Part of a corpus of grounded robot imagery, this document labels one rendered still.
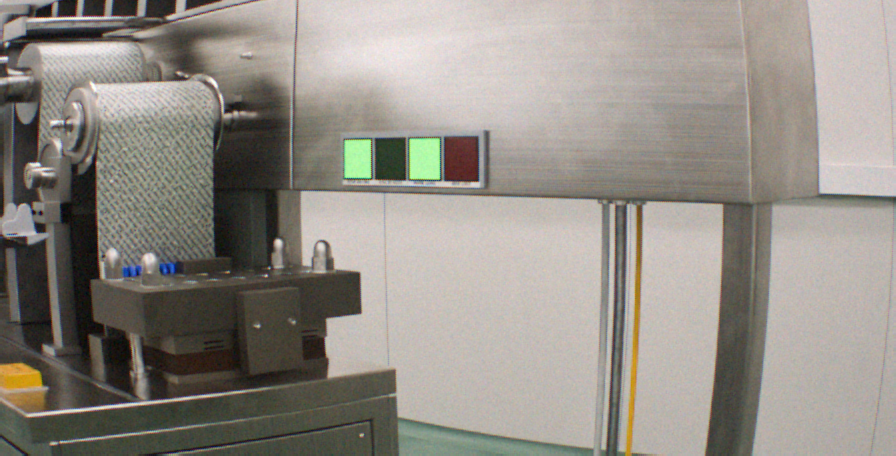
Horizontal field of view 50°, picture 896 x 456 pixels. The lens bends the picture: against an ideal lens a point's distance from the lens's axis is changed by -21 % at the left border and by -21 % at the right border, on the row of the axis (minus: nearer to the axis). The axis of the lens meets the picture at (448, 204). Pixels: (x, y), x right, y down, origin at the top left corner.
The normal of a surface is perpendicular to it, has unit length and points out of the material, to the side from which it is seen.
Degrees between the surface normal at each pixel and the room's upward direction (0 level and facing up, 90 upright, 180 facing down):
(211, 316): 90
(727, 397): 90
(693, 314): 90
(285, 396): 90
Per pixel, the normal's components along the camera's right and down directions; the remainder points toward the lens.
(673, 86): -0.66, 0.04
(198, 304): 0.75, 0.03
